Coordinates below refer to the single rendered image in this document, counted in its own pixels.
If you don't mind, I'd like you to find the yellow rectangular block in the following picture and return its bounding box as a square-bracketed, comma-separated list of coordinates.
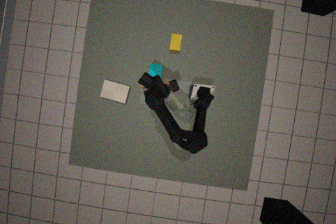
[169, 34, 182, 52]

